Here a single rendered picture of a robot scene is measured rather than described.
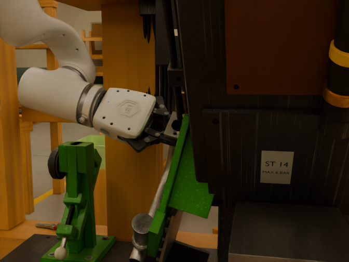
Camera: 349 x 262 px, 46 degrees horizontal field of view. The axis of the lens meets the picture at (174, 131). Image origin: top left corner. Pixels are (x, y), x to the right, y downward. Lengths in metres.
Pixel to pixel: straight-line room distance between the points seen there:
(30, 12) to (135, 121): 0.26
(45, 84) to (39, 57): 11.52
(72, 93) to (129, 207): 0.43
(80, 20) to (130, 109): 11.05
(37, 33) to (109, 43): 0.33
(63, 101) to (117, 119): 0.11
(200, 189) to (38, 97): 0.36
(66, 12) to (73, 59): 11.14
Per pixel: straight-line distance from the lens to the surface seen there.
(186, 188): 0.70
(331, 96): 0.50
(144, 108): 0.79
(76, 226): 1.00
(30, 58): 12.50
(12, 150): 1.28
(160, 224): 0.70
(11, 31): 0.78
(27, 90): 0.85
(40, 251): 1.11
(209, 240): 1.17
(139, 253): 0.80
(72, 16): 11.93
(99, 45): 11.54
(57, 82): 0.83
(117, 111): 0.79
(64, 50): 0.89
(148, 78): 1.05
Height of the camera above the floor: 1.35
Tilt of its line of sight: 9 degrees down
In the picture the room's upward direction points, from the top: straight up
